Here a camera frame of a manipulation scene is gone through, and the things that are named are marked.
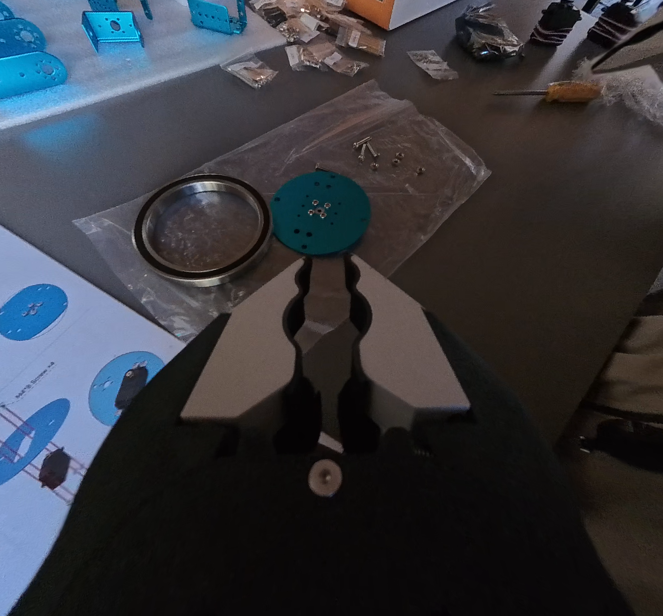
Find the blue round metal disc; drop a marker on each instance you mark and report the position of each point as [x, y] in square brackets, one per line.
[321, 232]

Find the small bag of silver screws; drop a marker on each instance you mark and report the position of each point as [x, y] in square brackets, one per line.
[432, 64]

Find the pile of small screw bags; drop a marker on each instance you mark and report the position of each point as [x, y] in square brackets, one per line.
[321, 30]

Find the assembly manual booklet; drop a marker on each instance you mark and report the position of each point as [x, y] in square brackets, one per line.
[77, 346]

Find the small blue U bracket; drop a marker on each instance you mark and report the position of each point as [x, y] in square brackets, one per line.
[212, 17]

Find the group of blue metal brackets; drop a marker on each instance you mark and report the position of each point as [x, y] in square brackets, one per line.
[31, 66]

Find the screwdriver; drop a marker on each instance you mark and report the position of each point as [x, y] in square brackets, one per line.
[570, 91]

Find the bag of black parts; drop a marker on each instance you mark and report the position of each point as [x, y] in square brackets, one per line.
[487, 35]

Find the person's beige jacket torso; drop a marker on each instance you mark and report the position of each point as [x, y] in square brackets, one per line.
[621, 367]

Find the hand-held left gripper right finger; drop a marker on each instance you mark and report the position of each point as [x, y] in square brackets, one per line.
[414, 367]

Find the white foam sheet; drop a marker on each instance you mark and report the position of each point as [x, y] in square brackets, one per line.
[155, 72]

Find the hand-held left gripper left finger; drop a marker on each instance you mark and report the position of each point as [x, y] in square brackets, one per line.
[243, 367]

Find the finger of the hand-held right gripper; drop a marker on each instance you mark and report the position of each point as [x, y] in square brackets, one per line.
[621, 48]

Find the loose screws and nuts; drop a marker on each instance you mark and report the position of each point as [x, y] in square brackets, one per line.
[365, 147]

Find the large clear plastic bag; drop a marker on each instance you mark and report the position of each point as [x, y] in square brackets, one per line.
[414, 196]

